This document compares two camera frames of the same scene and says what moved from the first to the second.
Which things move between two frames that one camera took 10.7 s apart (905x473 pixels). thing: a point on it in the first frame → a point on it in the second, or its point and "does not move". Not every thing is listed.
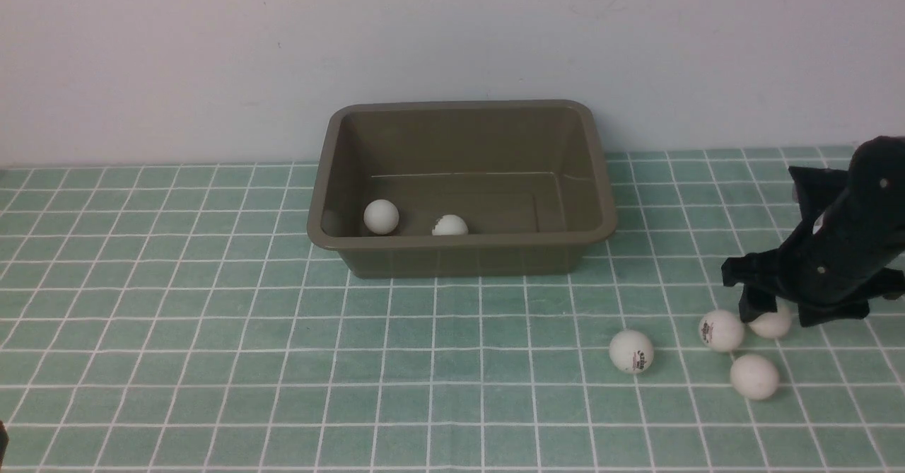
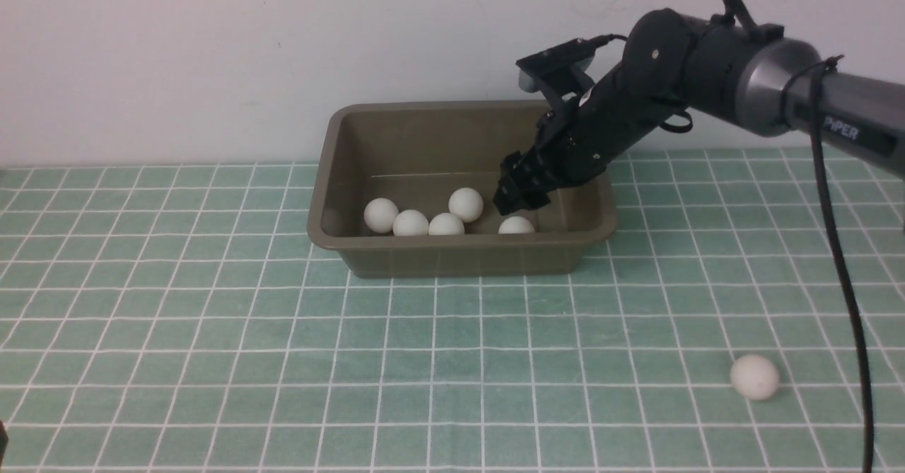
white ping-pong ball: [381, 216] does not move
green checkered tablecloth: [177, 318] does not move
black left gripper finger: [754, 300] → [508, 195]
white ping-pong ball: [631, 351] → [516, 225]
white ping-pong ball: [754, 376] does not move
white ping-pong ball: [721, 330] → [466, 203]
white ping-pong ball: [773, 325] → [446, 224]
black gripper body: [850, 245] → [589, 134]
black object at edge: [3, 440] does not move
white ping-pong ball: [450, 225] → [410, 223]
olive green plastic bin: [531, 178] does not move
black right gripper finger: [814, 313] → [534, 199]
